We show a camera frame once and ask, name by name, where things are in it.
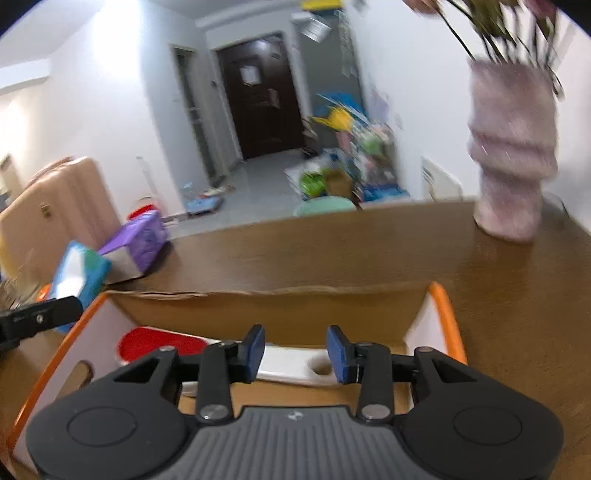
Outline red white lint brush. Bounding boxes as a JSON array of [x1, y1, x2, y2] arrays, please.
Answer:
[[115, 326, 338, 387]]

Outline orange fruit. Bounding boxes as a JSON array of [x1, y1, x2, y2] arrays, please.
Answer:
[[36, 284, 51, 302]]

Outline blue tissue pack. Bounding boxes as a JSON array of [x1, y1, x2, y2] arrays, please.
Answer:
[[49, 241, 111, 310]]

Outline purple tissue box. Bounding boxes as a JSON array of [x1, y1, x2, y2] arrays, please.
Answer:
[[98, 210, 168, 283]]

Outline pink suitcase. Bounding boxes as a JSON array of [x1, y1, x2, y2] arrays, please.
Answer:
[[1, 157, 121, 284]]

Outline red cardboard box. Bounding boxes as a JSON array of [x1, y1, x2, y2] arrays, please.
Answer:
[[1, 282, 467, 479]]

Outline green plastic basin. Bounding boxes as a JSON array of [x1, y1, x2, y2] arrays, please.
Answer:
[[294, 196, 356, 217]]

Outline pink ribbed vase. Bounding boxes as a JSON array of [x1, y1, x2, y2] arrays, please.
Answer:
[[468, 60, 558, 243]]

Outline dark entrance door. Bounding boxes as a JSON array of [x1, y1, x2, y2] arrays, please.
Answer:
[[215, 32, 304, 160]]

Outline yellow watering can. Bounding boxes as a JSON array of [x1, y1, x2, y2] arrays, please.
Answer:
[[311, 106, 353, 132]]

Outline grey refrigerator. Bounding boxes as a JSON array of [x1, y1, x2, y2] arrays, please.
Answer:
[[291, 9, 365, 148]]

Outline dried pink roses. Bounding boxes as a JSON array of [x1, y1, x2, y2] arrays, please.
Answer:
[[406, 1, 564, 105]]

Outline yellow box on fridge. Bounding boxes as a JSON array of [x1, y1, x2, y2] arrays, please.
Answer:
[[300, 0, 342, 12]]

